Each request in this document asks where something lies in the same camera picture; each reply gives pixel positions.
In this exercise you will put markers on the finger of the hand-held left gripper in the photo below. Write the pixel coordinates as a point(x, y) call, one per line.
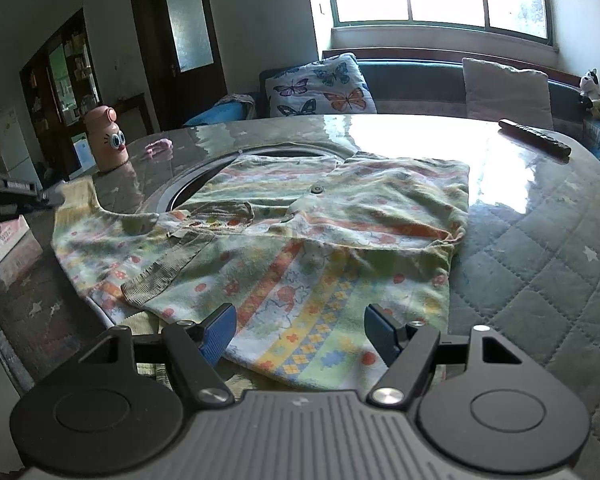
point(50, 197)

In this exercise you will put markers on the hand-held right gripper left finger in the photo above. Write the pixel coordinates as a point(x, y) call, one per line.
point(220, 332)

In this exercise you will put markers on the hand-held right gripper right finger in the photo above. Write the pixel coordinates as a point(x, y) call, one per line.
point(380, 332)

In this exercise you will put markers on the pastel patterned child's shirt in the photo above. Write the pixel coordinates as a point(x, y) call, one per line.
point(300, 240)

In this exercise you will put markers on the pink cardboard box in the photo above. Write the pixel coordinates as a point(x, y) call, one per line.
point(15, 240)

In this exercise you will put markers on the white refrigerator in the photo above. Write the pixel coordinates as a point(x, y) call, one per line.
point(12, 150)

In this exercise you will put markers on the light blue board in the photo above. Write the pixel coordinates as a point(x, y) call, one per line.
point(82, 152)

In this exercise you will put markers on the pink cartoon-eyed bottle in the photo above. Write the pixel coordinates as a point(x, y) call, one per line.
point(102, 135)

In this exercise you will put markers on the dark wooden display cabinet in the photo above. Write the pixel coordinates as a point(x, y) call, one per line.
point(40, 110)

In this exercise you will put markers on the small pink object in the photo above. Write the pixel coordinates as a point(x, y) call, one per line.
point(159, 147)

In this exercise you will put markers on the wooden chair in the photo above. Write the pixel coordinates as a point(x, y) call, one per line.
point(130, 99)

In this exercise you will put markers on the round black inset cooker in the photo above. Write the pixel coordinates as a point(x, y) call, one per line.
point(195, 182)

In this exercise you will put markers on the dark wooden door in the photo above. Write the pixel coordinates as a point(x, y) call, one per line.
point(152, 60)

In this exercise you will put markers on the blue cloth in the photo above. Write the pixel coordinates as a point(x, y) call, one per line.
point(215, 116)

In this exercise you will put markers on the grey garment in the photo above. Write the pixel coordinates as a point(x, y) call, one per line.
point(237, 100)

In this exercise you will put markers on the black remote control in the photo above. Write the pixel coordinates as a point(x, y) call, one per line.
point(535, 137)

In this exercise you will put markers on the blue bench sofa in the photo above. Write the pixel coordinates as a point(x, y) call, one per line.
point(415, 85)

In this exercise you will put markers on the butterfly print pillow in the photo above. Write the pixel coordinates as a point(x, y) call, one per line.
point(320, 85)

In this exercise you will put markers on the plain grey pillow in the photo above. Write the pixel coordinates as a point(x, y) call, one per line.
point(505, 92)

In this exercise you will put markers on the black and white cow plush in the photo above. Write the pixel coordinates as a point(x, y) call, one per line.
point(589, 85)

